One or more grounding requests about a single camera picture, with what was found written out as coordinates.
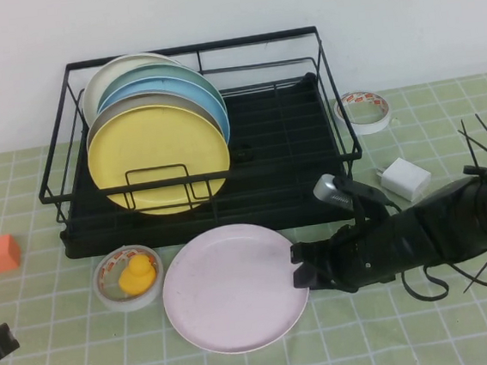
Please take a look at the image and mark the green plate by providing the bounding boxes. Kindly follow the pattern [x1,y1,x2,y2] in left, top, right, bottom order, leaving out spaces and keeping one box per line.
[93,57,219,115]

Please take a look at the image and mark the blue plate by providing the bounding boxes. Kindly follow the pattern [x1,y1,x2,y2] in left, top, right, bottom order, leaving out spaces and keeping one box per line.
[97,68,233,158]

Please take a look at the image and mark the white USB wall charger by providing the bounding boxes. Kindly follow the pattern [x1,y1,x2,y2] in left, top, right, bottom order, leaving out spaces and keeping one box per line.
[373,155,435,206]

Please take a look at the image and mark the black wire dish rack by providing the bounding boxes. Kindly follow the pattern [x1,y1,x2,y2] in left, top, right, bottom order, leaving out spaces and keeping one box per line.
[25,22,368,231]

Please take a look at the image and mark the black cable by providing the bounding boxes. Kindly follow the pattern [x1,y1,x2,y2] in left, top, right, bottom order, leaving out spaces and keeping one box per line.
[397,257,453,305]
[446,245,487,307]

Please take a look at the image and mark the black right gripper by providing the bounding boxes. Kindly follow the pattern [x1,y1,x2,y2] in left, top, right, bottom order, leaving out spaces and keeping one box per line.
[285,218,399,299]

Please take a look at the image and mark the orange block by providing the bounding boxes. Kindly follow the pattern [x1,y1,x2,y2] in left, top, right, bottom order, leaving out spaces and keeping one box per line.
[0,233,23,272]

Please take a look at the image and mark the grey plate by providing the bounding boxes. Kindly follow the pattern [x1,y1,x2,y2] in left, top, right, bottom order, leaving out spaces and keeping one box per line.
[81,85,228,155]

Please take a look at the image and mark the yellow plate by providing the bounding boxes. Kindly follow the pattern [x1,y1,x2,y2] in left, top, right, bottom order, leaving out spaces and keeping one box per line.
[82,98,236,223]

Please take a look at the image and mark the pink plate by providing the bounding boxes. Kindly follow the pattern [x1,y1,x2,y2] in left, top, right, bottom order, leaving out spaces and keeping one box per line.
[156,217,315,362]

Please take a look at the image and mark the green checked tablecloth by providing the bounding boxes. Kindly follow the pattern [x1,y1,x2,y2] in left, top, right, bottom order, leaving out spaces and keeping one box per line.
[0,74,487,365]

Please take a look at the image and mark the yellow rubber duck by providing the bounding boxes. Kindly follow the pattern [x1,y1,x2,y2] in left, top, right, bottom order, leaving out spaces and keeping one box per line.
[115,253,159,297]

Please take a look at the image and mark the cream plate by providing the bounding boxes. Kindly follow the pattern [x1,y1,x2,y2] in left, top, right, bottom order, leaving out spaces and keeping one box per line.
[77,47,192,134]

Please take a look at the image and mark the white double-sided tape roll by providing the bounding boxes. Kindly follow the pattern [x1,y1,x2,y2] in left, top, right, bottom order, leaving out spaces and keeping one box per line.
[89,240,169,315]
[332,88,395,139]

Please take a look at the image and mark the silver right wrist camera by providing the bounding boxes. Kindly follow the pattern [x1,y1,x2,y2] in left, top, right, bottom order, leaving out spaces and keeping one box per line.
[311,167,393,228]

